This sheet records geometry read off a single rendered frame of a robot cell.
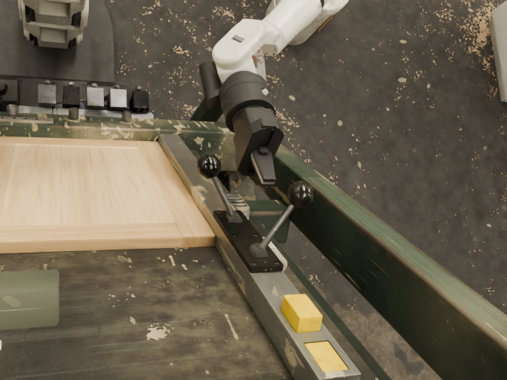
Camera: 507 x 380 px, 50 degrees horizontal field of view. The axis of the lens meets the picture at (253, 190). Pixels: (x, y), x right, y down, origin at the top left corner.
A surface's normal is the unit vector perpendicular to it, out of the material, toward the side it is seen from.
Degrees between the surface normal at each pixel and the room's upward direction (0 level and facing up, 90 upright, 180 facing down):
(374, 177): 0
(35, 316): 34
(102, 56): 0
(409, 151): 0
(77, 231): 56
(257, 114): 23
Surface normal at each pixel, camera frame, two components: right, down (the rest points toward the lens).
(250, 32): -0.24, -0.52
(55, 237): 0.12, -0.94
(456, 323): -0.94, 0.00
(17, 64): 0.33, -0.23
